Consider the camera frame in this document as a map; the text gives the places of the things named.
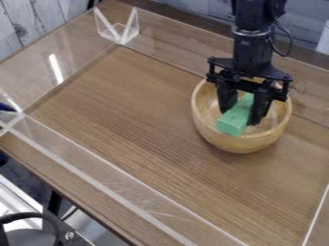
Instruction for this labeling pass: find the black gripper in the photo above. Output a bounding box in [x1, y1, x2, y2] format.
[206, 27, 293, 126]

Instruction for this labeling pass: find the green rectangular block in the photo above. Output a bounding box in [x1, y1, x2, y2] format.
[216, 93, 253, 136]

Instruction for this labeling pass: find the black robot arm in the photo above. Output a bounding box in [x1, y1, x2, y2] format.
[206, 0, 293, 125]

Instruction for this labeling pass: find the brown wooden bowl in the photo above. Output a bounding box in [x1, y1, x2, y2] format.
[191, 80, 293, 154]

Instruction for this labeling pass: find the black table leg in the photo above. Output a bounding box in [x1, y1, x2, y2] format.
[48, 191, 63, 216]

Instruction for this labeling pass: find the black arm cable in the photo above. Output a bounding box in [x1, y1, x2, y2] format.
[269, 17, 294, 58]

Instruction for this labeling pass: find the clear acrylic corner bracket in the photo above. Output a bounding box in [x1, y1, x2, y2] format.
[93, 8, 139, 45]

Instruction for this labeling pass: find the clear acrylic front wall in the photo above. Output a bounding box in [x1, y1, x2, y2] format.
[0, 89, 249, 246]

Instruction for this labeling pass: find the grey metal bracket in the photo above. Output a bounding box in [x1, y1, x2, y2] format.
[46, 211, 95, 246]

